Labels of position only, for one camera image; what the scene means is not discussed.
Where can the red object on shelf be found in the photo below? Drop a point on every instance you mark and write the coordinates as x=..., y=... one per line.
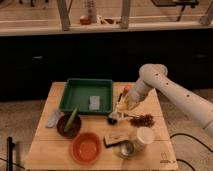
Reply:
x=85, y=21

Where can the grey sponge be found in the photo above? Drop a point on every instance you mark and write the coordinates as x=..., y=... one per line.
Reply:
x=94, y=102

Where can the wooden block eraser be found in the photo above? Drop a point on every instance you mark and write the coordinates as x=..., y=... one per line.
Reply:
x=114, y=138

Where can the black stand on floor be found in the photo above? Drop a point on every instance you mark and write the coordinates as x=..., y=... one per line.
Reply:
x=10, y=147

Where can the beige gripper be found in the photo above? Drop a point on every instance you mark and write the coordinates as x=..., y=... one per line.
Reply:
x=131, y=104

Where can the orange tomato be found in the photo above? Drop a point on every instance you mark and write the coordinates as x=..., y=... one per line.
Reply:
x=126, y=89

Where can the yellow banana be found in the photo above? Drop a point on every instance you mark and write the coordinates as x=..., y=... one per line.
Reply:
x=121, y=105

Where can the green cucumber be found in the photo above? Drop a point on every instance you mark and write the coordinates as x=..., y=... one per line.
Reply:
x=70, y=120

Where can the grey folded cloth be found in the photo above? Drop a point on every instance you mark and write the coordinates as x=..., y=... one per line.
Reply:
x=53, y=119

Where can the white bottle on shelf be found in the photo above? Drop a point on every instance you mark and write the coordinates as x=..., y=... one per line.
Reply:
x=90, y=7

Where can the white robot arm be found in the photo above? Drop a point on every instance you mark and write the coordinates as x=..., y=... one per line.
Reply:
x=155, y=76

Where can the small metal cup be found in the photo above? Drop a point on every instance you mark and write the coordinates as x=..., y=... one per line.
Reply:
x=126, y=149

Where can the dark brown bowl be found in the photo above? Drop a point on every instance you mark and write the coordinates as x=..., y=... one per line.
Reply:
x=74, y=127

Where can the green plastic tray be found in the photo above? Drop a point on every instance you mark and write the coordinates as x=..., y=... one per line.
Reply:
x=78, y=92

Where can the white paper cup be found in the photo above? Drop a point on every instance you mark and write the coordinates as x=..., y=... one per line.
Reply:
x=143, y=136

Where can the red bowl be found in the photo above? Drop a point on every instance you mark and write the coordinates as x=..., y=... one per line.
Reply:
x=85, y=148

